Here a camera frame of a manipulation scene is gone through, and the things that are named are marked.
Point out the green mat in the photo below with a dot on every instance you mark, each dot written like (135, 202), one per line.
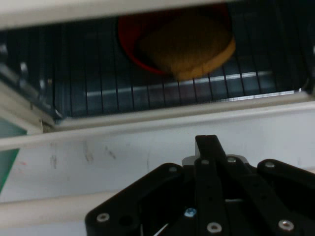
(6, 167)

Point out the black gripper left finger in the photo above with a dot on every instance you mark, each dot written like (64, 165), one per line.
(147, 191)

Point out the white oven door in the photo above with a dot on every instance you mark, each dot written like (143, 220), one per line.
(98, 169)

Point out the slice of toast bread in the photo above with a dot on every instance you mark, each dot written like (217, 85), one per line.
(187, 46)

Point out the red plate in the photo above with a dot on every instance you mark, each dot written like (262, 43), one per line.
(126, 37)

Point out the white toaster oven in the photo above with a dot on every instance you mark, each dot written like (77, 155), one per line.
(49, 12)

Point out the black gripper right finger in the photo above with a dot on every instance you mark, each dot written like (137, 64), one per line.
(270, 191)

